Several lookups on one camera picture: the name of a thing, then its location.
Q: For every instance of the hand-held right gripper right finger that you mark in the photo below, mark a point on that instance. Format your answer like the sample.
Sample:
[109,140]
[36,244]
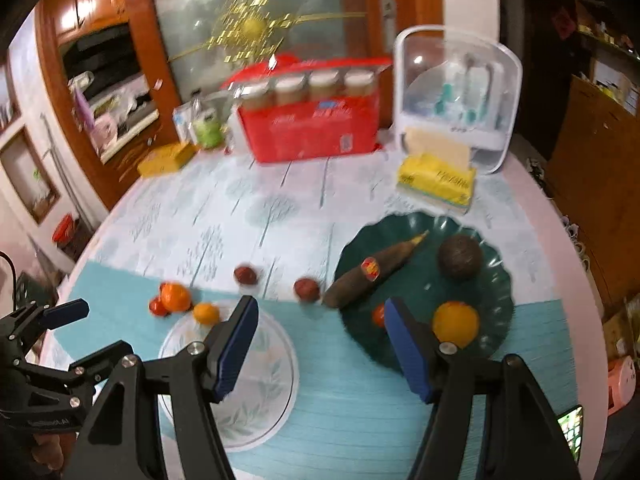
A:
[406,355]

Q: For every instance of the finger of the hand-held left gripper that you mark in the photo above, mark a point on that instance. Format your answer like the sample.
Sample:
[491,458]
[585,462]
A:
[65,311]
[100,357]

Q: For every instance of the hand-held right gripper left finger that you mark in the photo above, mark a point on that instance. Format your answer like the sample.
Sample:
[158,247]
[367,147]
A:
[235,350]

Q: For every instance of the white leaf-print glass plate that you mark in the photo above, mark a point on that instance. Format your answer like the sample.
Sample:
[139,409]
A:
[270,375]

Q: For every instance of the small yellow-orange citrus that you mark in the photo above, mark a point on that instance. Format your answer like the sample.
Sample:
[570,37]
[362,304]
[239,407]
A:
[206,313]

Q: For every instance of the small red tomato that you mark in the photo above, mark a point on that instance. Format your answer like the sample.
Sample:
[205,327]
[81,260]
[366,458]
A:
[156,307]
[378,315]

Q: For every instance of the large orange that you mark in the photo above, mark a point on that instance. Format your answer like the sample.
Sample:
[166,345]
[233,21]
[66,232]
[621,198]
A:
[455,324]

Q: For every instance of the dark green scalloped plate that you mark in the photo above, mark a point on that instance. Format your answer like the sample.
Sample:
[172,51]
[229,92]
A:
[417,287]

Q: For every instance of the small dark red fruit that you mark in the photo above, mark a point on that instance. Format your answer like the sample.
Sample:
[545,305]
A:
[306,290]
[246,275]

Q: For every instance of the orange tangerine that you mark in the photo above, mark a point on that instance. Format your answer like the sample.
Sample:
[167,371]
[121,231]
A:
[176,296]

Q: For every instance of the dark brown round fruit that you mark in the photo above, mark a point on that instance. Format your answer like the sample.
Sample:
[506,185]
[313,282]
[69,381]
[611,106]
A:
[460,257]

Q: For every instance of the person's left hand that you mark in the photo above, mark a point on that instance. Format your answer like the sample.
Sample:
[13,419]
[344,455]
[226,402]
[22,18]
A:
[47,452]

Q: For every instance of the red bucket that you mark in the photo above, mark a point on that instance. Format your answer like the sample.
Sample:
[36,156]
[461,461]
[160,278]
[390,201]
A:
[64,230]

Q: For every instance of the teal placemat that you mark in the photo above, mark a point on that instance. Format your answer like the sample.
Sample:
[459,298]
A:
[340,410]

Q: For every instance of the tree-print tablecloth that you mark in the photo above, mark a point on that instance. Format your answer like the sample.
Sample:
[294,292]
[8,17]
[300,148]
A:
[280,210]

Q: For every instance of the yellow tissue pack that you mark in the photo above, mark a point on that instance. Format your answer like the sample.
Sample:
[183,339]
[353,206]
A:
[435,182]

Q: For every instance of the smartphone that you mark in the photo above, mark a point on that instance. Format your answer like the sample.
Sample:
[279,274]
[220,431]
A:
[571,430]

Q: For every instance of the flat yellow box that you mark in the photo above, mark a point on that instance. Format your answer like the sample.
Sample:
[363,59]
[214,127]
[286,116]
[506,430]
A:
[166,158]

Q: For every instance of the pink plastic object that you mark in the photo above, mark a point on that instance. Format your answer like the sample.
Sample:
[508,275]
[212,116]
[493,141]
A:
[620,382]

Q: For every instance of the green cup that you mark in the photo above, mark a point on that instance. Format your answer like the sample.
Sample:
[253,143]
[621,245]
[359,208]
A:
[207,131]

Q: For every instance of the white packet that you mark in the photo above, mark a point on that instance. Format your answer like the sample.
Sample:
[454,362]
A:
[182,122]

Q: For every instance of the red carton box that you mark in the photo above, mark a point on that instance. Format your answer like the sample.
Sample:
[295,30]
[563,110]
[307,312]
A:
[305,130]

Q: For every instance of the brown jar with white lid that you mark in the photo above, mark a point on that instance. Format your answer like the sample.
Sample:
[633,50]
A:
[359,83]
[325,86]
[257,96]
[290,91]

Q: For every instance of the brown side cabinet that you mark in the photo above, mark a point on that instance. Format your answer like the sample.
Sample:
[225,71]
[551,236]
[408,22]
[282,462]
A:
[595,170]

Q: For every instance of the white plastic storage case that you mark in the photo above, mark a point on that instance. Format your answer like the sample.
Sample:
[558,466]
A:
[415,60]

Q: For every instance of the gold ornament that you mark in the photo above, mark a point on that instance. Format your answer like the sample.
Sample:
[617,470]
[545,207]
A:
[250,26]

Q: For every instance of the wooden wall cabinet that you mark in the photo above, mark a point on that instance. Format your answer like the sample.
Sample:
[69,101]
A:
[150,50]

